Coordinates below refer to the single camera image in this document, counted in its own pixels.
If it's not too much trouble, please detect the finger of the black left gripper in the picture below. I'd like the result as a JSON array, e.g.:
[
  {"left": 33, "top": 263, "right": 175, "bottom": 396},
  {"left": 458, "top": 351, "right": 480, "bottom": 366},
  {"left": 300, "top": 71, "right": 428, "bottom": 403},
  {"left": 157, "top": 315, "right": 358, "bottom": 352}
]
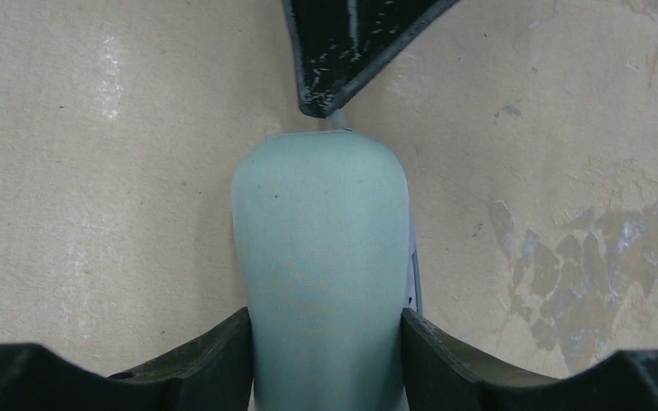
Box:
[{"left": 282, "top": 0, "right": 456, "bottom": 118}]

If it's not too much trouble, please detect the lavender umbrella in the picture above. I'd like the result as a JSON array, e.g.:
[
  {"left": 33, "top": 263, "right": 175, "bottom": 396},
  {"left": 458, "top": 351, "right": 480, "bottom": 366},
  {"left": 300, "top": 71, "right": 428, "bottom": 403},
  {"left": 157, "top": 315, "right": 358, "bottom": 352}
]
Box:
[{"left": 328, "top": 109, "right": 423, "bottom": 314}]

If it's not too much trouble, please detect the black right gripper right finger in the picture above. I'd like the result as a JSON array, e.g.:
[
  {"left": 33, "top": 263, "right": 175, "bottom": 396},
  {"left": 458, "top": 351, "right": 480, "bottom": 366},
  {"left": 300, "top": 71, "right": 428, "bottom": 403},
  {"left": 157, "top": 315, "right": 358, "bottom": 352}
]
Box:
[{"left": 401, "top": 309, "right": 658, "bottom": 411}]

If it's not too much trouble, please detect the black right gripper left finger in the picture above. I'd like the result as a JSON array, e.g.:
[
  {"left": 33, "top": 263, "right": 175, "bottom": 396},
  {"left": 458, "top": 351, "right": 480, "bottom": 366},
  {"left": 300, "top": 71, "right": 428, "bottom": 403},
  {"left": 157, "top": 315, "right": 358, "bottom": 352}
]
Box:
[{"left": 0, "top": 308, "right": 253, "bottom": 410}]

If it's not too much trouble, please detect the mint green umbrella sleeve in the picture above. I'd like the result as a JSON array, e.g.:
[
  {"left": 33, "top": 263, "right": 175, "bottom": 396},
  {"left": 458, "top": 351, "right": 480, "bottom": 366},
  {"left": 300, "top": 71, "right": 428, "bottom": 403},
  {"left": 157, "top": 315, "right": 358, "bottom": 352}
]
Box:
[{"left": 231, "top": 131, "right": 410, "bottom": 410}]

